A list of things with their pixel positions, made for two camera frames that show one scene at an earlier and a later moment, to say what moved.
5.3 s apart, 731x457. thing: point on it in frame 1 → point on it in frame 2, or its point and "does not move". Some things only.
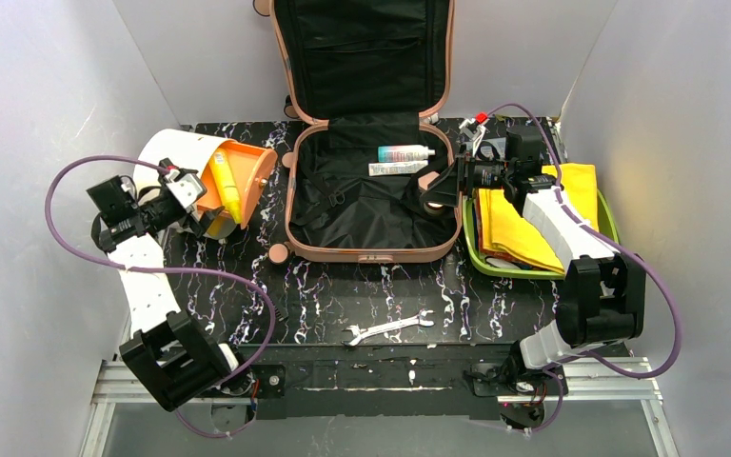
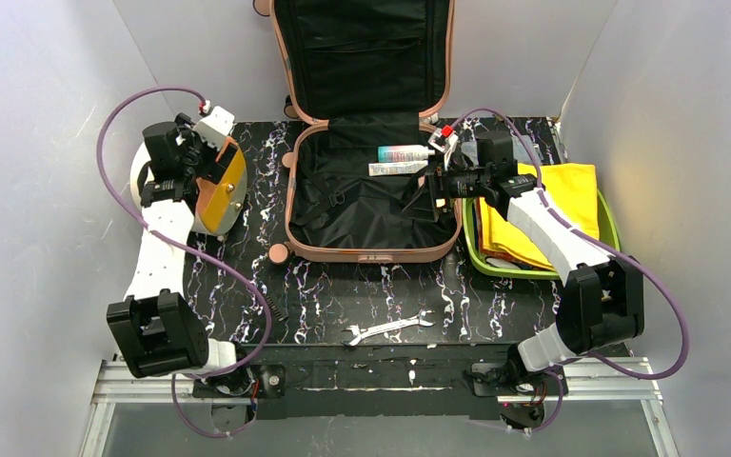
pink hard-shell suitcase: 364,75 does not move
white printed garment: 501,264 does not move
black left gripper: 185,214 → 215,168
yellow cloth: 512,234 does not move
